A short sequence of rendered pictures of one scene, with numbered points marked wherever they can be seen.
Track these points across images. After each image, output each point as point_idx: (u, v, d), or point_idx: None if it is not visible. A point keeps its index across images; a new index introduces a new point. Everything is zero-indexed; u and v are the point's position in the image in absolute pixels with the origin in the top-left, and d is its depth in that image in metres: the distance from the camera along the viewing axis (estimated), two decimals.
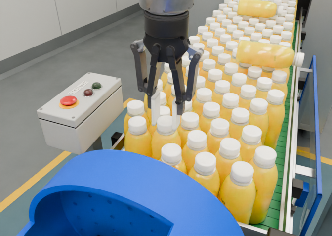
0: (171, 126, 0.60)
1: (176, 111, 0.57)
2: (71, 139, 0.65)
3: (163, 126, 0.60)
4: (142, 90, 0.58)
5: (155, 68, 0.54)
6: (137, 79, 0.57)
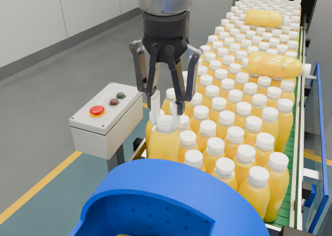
0: (193, 140, 0.68)
1: (176, 111, 0.57)
2: (100, 146, 0.71)
3: (186, 140, 0.67)
4: (142, 90, 0.58)
5: (154, 68, 0.54)
6: (136, 79, 0.57)
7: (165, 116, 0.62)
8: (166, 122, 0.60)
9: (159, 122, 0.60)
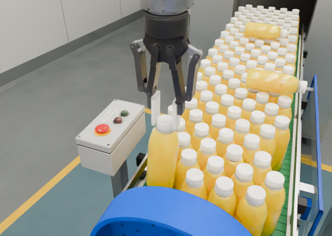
0: (194, 159, 0.71)
1: (176, 111, 0.57)
2: (105, 163, 0.75)
3: (186, 159, 0.71)
4: (142, 90, 0.58)
5: (155, 68, 0.54)
6: (137, 79, 0.57)
7: (165, 116, 0.62)
8: (166, 122, 0.60)
9: (159, 122, 0.60)
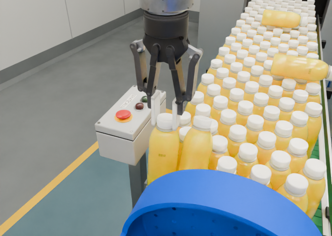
0: (225, 146, 0.66)
1: (176, 111, 0.57)
2: (127, 151, 0.69)
3: (217, 146, 0.65)
4: (142, 90, 0.58)
5: (155, 68, 0.54)
6: (136, 79, 0.57)
7: (202, 116, 0.65)
8: (203, 119, 0.63)
9: (197, 118, 0.63)
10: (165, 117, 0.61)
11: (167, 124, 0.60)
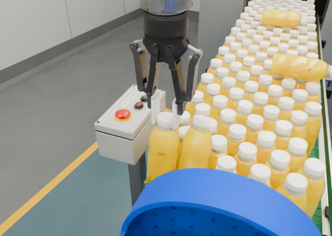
0: (224, 145, 0.66)
1: (176, 111, 0.57)
2: (126, 151, 0.69)
3: (217, 145, 0.65)
4: (142, 90, 0.58)
5: (155, 68, 0.54)
6: (136, 79, 0.57)
7: (201, 116, 0.65)
8: (203, 118, 0.63)
9: (196, 118, 0.63)
10: (166, 116, 0.61)
11: (167, 123, 0.60)
